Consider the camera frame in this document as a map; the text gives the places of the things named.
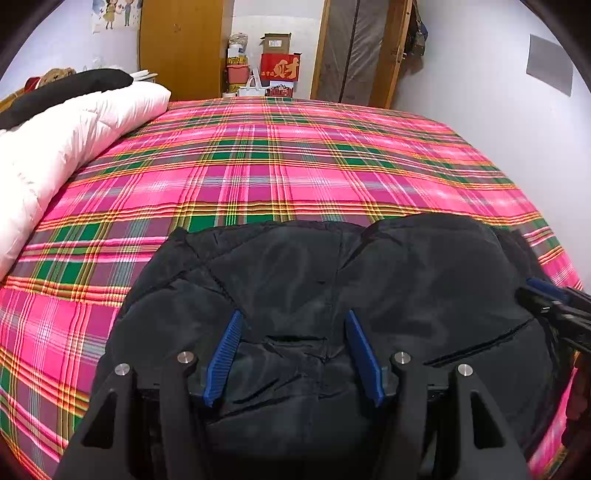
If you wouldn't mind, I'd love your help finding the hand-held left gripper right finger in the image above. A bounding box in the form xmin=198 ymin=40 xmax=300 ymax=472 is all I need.
xmin=345 ymin=309 xmax=532 ymax=480

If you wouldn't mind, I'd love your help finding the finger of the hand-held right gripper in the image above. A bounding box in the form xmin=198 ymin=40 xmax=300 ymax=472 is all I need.
xmin=526 ymin=278 xmax=591 ymax=308
xmin=516 ymin=286 xmax=591 ymax=354

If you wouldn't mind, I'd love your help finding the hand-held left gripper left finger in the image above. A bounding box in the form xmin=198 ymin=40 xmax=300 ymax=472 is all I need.
xmin=53 ymin=309 xmax=245 ymax=480

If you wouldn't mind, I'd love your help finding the black padded jacket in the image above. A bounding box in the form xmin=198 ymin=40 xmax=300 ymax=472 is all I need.
xmin=95 ymin=213 xmax=575 ymax=480

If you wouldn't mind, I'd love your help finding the pink plaid bed sheet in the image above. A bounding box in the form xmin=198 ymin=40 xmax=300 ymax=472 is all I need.
xmin=0 ymin=96 xmax=583 ymax=480

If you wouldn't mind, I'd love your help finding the white plastic bag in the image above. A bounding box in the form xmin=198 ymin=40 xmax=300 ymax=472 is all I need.
xmin=238 ymin=67 xmax=269 ymax=97

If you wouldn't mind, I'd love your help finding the white duvet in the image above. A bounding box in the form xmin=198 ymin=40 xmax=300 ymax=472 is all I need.
xmin=0 ymin=83 xmax=172 ymax=282

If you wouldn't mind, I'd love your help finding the hanging dark bag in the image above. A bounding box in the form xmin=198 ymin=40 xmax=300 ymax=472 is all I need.
xmin=406 ymin=0 xmax=430 ymax=58

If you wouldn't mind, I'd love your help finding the red cardboard box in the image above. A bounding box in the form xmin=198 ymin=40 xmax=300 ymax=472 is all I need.
xmin=261 ymin=53 xmax=301 ymax=84

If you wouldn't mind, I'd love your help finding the black cloth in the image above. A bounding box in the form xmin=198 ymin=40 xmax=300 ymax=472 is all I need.
xmin=0 ymin=68 xmax=134 ymax=131

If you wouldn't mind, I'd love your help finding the wooden door with grey cover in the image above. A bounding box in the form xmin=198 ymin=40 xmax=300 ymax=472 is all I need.
xmin=310 ymin=0 xmax=414 ymax=109

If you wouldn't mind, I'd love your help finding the wooden wardrobe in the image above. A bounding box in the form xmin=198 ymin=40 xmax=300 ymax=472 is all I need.
xmin=139 ymin=0 xmax=234 ymax=101

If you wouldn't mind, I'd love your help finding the brown cardboard box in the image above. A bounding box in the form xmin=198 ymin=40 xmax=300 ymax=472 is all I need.
xmin=259 ymin=32 xmax=293 ymax=56

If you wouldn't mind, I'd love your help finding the brown plush toy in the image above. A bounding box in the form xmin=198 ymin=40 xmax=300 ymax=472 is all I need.
xmin=39 ymin=67 xmax=77 ymax=86

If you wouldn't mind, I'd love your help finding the cartoon wall poster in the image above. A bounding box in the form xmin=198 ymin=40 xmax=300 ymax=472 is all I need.
xmin=91 ymin=0 xmax=144 ymax=34

